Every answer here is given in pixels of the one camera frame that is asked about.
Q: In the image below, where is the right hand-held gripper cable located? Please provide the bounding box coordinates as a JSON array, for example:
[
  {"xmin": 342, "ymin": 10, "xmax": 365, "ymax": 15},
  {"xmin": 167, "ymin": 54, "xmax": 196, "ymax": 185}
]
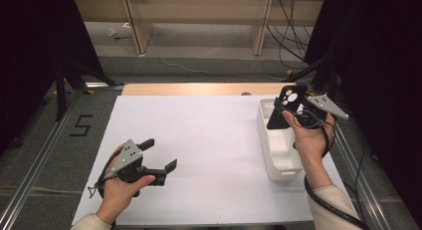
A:
[{"xmin": 292, "ymin": 109, "xmax": 365, "ymax": 230}]

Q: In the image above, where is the black tripod stand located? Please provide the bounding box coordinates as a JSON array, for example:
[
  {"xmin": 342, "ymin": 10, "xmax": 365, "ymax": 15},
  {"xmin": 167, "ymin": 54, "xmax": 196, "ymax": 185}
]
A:
[
  {"xmin": 283, "ymin": 53, "xmax": 340, "ymax": 122},
  {"xmin": 54, "ymin": 57, "xmax": 125, "ymax": 122}
]

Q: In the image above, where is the person's right hand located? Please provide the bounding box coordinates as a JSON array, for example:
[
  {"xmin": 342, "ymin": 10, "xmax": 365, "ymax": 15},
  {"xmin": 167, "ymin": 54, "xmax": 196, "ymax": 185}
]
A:
[{"xmin": 282, "ymin": 110, "xmax": 336, "ymax": 163}]

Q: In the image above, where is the white plastic storage bin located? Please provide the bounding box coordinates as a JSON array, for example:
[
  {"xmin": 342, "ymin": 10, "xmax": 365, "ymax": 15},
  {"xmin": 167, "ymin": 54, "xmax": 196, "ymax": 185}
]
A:
[{"xmin": 257, "ymin": 98, "xmax": 305, "ymax": 182}]

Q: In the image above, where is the light wooden shelf unit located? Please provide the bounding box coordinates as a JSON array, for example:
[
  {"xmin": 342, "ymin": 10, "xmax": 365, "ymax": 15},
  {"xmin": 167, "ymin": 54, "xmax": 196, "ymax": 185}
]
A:
[{"xmin": 73, "ymin": 0, "xmax": 324, "ymax": 57}]

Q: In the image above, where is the hand-held gripper cable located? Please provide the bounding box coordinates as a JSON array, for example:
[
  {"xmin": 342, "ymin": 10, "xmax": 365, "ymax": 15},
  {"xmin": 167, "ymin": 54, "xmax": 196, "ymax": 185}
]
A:
[
  {"xmin": 87, "ymin": 149, "xmax": 117, "ymax": 200},
  {"xmin": 292, "ymin": 109, "xmax": 365, "ymax": 230}
]

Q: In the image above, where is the person's left hand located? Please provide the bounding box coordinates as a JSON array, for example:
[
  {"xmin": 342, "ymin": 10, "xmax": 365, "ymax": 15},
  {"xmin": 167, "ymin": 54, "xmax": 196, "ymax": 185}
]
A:
[{"xmin": 95, "ymin": 143, "xmax": 156, "ymax": 224}]

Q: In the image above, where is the black curtain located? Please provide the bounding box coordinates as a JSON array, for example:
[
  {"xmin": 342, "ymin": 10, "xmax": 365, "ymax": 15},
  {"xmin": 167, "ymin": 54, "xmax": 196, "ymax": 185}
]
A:
[
  {"xmin": 0, "ymin": 0, "xmax": 105, "ymax": 156},
  {"xmin": 303, "ymin": 0, "xmax": 422, "ymax": 221}
]

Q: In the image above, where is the white table cover sheet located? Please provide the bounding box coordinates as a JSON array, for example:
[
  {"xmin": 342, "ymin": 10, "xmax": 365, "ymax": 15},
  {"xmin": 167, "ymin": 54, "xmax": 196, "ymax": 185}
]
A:
[{"xmin": 72, "ymin": 94, "xmax": 349, "ymax": 226}]

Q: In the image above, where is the left hand-held gripper cable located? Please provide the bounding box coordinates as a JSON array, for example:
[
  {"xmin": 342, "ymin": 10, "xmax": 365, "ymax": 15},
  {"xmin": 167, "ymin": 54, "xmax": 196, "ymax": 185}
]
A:
[{"xmin": 87, "ymin": 149, "xmax": 117, "ymax": 200}]

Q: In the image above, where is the bundle of black cables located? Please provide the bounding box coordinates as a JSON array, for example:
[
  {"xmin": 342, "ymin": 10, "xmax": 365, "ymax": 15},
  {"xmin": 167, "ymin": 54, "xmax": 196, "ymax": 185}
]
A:
[{"xmin": 266, "ymin": 0, "xmax": 314, "ymax": 71}]

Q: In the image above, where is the black floor cable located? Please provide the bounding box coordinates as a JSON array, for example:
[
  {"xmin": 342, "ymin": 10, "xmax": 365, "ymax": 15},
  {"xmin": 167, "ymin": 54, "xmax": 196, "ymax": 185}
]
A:
[{"xmin": 331, "ymin": 118, "xmax": 381, "ymax": 230}]

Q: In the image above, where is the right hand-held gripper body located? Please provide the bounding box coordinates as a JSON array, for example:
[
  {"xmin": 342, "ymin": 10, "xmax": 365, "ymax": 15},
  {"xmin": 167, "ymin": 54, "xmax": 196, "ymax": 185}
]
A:
[{"xmin": 292, "ymin": 94, "xmax": 350, "ymax": 130}]

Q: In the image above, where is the aluminium floor rail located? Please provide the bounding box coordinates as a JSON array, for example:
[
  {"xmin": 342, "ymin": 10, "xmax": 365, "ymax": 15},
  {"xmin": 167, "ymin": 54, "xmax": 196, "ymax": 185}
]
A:
[
  {"xmin": 0, "ymin": 89, "xmax": 84, "ymax": 230},
  {"xmin": 310, "ymin": 92, "xmax": 394, "ymax": 230}
]

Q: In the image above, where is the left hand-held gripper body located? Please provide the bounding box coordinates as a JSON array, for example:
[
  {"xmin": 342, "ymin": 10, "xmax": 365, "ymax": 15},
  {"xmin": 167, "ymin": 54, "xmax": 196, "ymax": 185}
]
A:
[{"xmin": 105, "ymin": 138, "xmax": 159, "ymax": 185}]

